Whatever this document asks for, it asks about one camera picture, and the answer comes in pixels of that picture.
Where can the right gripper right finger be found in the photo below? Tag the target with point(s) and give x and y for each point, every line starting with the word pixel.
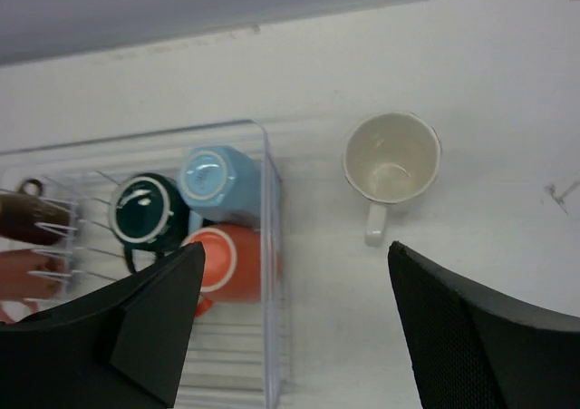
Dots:
pixel 472 346

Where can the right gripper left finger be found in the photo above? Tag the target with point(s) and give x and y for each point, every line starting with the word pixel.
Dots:
pixel 120 346

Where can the pink cup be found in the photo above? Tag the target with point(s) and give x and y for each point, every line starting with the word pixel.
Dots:
pixel 27 276

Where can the orange mug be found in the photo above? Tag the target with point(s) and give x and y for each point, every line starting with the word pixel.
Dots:
pixel 232 271

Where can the dark green mug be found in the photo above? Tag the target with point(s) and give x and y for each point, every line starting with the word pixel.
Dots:
pixel 147 213

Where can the brown cup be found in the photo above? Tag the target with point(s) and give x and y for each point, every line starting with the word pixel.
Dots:
pixel 28 216

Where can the light blue mug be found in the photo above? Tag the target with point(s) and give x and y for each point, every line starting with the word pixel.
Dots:
pixel 221 184

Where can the white mug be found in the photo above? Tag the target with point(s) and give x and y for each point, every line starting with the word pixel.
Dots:
pixel 391 160

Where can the clear wire dish rack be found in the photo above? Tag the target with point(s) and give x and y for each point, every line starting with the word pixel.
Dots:
pixel 235 356

